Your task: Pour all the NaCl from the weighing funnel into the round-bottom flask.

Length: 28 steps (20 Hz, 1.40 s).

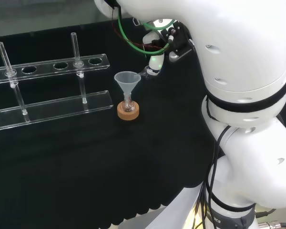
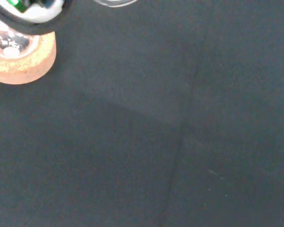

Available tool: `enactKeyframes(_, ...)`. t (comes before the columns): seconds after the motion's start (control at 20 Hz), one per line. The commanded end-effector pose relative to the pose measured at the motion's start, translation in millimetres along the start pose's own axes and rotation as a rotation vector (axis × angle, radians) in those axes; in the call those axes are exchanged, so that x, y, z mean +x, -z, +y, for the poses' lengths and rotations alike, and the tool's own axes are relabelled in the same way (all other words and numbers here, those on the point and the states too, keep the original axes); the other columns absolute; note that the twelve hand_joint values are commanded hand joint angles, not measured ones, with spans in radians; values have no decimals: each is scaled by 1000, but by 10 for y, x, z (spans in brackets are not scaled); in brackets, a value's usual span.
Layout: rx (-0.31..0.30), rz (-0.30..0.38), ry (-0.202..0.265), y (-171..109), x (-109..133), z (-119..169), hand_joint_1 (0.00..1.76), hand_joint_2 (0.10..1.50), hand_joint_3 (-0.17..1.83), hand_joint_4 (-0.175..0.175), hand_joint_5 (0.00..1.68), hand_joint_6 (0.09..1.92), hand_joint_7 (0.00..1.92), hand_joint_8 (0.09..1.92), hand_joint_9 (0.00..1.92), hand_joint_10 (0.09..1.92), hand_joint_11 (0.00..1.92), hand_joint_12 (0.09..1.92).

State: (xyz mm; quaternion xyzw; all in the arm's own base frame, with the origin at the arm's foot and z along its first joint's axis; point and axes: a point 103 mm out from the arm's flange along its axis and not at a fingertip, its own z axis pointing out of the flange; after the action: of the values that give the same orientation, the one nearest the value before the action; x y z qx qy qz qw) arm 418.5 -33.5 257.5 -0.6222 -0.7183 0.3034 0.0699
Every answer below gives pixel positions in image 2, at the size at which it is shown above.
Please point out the black bench cloth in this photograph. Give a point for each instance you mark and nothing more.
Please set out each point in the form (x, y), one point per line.
(156, 132)

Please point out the clear glass round-bottom flask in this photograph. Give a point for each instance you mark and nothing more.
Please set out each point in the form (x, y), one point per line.
(14, 45)

